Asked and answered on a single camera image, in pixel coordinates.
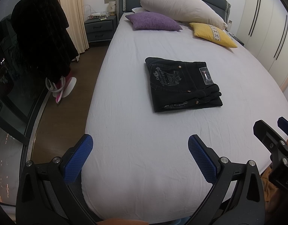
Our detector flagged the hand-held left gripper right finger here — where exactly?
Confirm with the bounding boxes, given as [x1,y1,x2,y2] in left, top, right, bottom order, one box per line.
[188,134,266,225]

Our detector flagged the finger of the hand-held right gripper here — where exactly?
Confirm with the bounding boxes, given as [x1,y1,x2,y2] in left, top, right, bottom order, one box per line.
[277,117,288,138]
[253,120,287,154]

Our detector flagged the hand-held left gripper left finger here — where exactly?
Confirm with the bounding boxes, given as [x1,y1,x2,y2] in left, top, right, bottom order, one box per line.
[16,133,104,225]

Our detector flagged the black pants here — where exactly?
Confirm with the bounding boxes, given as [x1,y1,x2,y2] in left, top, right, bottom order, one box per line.
[145,57,223,113]

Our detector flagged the orange cloth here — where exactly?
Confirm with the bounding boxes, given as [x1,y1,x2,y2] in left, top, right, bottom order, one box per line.
[260,166,283,216]

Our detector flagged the bed with white sheet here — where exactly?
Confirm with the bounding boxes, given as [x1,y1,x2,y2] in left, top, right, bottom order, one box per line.
[84,0,288,223]

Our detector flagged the pink white slippers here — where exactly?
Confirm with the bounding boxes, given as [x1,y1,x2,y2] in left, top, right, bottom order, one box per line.
[46,74,78,105]

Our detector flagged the white wardrobe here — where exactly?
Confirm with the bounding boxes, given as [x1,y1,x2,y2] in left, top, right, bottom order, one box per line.
[228,0,288,114]

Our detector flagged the yellow pillow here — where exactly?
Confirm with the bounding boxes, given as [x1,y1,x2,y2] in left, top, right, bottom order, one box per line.
[189,22,238,48]

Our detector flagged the black hanging coat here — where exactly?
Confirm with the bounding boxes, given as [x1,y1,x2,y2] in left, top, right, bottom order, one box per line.
[10,0,79,83]

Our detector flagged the dark grey nightstand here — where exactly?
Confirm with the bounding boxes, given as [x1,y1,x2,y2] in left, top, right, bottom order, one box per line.
[84,15,117,43]

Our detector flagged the cream curtain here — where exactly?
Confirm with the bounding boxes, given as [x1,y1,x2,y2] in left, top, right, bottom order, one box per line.
[58,0,89,54]

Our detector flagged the purple pillow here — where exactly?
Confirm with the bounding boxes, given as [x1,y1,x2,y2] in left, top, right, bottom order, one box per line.
[125,12,183,31]

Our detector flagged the large cream pillow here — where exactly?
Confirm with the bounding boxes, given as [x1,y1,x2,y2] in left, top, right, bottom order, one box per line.
[140,0,229,30]

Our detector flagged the small table lamp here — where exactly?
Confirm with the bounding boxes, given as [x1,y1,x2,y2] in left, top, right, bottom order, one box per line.
[108,1,117,17]

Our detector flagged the clear wire rack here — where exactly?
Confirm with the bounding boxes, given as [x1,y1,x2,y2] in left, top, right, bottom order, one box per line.
[83,4,109,20]

